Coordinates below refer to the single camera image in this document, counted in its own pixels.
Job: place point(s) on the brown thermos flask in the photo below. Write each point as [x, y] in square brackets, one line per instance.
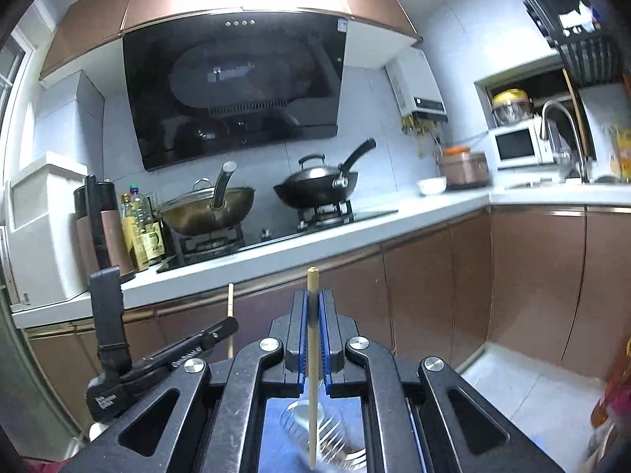
[118, 236]

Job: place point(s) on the dark brown canister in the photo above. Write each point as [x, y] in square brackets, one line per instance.
[80, 236]

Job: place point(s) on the window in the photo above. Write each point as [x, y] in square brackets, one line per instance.
[9, 83]

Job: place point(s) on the brown lower cabinets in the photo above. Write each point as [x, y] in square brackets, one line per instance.
[532, 276]

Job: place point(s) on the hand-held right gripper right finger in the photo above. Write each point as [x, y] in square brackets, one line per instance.
[325, 340]

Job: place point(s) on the green cap oil bottle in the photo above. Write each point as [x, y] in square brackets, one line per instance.
[150, 236]

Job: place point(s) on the wooden chopstick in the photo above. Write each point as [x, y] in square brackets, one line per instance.
[312, 281]
[229, 305]

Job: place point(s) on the white countertop appliance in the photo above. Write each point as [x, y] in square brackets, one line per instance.
[39, 236]

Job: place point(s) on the yellow bottle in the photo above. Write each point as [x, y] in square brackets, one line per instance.
[622, 152]

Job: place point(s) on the black wok lid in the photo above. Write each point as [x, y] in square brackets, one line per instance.
[311, 170]

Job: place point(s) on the cooking oil bottle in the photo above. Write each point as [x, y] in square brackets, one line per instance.
[133, 241]

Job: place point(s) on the white water heater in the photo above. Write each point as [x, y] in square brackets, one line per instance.
[416, 83]

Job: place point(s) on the silver kitchen faucet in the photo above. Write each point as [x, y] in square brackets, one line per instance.
[567, 118]

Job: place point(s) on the clear glass cup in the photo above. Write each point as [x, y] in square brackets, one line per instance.
[293, 428]

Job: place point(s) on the brown rice cooker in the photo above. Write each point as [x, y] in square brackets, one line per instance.
[463, 170]

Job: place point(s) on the black glass range hood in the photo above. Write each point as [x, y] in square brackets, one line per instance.
[231, 93]

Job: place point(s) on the water heater pipes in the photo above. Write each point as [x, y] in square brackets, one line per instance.
[421, 130]

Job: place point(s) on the black gas stove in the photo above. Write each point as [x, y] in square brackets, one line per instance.
[276, 236]

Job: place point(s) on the black dish rack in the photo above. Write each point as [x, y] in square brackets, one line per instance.
[586, 54]

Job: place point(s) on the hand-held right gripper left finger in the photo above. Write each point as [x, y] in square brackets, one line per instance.
[301, 340]

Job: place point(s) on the black upright bar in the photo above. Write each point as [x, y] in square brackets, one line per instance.
[96, 221]

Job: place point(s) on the yellow lid glass jar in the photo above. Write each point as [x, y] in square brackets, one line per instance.
[512, 106]

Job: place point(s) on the white microwave oven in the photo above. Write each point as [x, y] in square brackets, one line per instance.
[517, 145]

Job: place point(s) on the red patterned cloth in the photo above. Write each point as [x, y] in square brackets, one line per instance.
[616, 394]

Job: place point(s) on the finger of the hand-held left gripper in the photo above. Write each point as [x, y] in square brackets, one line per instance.
[207, 337]

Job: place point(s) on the white bowl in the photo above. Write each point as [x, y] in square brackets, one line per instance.
[432, 186]

